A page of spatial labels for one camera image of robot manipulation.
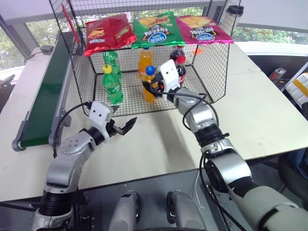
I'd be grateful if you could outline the orange soda bottle blue cap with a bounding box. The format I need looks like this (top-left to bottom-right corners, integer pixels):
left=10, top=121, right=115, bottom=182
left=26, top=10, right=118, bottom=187
left=141, top=65, right=160, bottom=103

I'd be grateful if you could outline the yellow and white box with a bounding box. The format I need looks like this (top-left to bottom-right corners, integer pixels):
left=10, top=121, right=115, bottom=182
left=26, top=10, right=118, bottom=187
left=283, top=71, right=308, bottom=102

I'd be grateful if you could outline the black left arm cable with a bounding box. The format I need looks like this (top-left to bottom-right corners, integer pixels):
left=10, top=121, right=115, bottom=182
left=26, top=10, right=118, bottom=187
left=51, top=102, right=92, bottom=158

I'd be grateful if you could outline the clear tumbler black lid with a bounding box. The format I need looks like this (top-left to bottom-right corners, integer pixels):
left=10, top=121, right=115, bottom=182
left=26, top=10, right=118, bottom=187
left=220, top=4, right=245, bottom=32

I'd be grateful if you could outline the red chips bag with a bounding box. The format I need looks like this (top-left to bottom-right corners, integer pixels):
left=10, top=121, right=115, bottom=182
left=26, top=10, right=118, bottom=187
left=83, top=13, right=138, bottom=58

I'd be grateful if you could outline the green chips bag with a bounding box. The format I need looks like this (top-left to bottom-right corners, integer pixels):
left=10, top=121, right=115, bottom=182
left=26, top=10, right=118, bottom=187
left=131, top=11, right=186, bottom=50

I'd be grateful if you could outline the cola bottle red cap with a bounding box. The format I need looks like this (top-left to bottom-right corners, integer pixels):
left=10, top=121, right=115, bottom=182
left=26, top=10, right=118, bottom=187
left=175, top=55, right=187, bottom=86
left=169, top=45, right=186, bottom=61

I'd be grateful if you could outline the grey rounded robot leg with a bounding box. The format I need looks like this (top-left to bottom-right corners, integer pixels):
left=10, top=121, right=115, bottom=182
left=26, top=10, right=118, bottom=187
left=166, top=191, right=208, bottom=231
left=107, top=191, right=141, bottom=231

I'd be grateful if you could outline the magenta chips bag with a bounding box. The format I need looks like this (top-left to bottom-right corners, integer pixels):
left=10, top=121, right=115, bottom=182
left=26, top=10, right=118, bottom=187
left=175, top=15, right=235, bottom=46

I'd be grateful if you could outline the black wire mesh rack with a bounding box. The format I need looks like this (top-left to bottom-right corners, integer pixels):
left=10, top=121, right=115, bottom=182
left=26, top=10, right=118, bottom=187
left=49, top=0, right=242, bottom=118

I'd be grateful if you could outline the dark background object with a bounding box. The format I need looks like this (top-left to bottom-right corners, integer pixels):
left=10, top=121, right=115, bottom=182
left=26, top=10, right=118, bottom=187
left=0, top=74, right=15, bottom=88

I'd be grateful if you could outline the grey conveyor sensor box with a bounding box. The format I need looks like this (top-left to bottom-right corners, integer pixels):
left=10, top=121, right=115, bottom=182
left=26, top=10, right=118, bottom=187
left=39, top=45, right=54, bottom=55

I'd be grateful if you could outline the green conveyor belt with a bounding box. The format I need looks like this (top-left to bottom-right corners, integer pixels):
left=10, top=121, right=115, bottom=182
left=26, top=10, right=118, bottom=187
left=12, top=31, right=73, bottom=152

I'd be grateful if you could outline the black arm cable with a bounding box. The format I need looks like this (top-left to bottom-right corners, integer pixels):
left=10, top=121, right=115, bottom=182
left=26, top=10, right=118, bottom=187
left=51, top=102, right=92, bottom=158
left=154, top=91, right=207, bottom=132

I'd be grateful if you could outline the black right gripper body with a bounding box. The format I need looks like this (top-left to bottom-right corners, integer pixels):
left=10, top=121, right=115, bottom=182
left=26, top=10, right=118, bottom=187
left=151, top=72, right=167, bottom=98

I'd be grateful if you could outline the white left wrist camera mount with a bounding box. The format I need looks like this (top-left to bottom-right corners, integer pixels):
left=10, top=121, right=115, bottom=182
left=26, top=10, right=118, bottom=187
left=88, top=101, right=114, bottom=141

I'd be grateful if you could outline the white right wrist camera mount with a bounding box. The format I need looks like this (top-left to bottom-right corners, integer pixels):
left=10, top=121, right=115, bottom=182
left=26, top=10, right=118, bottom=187
left=157, top=59, right=182, bottom=101

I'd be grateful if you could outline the thin black body cable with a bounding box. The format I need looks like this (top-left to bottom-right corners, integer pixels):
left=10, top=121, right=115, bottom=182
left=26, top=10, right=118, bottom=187
left=196, top=154, right=244, bottom=231

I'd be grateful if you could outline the red flat strip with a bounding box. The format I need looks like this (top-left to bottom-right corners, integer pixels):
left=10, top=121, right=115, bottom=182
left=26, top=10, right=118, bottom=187
left=61, top=4, right=81, bottom=44

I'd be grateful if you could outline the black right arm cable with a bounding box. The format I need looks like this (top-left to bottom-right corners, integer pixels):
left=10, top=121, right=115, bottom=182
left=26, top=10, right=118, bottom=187
left=154, top=91, right=207, bottom=132

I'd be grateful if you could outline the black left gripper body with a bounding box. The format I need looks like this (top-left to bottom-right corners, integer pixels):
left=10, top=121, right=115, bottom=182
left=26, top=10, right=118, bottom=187
left=106, top=119, right=124, bottom=140

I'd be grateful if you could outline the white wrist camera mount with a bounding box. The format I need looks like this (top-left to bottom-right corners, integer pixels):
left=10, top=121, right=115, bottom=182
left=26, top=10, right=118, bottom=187
left=88, top=101, right=114, bottom=141
left=157, top=59, right=182, bottom=101

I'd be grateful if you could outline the green soda bottle yellow cap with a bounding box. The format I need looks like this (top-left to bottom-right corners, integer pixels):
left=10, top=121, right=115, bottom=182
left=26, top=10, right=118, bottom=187
left=101, top=64, right=124, bottom=105

